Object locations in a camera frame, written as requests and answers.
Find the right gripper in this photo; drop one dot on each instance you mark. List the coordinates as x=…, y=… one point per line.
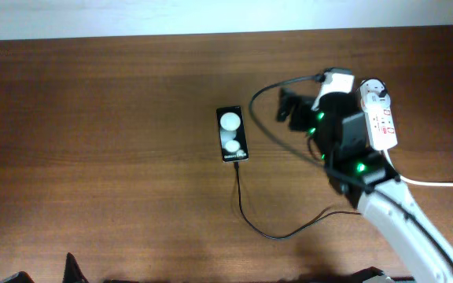
x=304, y=108

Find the black smartphone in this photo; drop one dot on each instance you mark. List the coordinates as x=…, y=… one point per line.
x=232, y=137

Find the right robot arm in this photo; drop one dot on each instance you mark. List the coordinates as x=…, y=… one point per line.
x=370, y=183

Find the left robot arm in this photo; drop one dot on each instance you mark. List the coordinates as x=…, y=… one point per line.
x=71, y=272

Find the white charger plug adapter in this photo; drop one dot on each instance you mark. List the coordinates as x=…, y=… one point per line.
x=374, y=95

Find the white power strip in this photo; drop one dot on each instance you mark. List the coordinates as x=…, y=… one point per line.
x=381, y=129

